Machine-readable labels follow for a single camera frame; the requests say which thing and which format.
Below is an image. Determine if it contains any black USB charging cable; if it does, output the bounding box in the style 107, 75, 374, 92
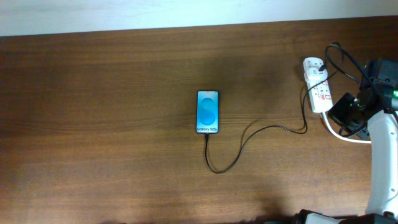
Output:
203, 42, 345, 175

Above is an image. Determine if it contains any blue Galaxy smartphone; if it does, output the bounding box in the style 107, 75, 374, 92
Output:
196, 90, 219, 134

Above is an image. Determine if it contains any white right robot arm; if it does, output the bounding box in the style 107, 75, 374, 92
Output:
292, 57, 397, 223

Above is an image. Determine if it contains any white USB charger adapter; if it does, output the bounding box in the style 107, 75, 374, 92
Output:
304, 67, 328, 83

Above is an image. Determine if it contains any white power strip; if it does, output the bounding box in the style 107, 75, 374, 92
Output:
303, 57, 333, 113

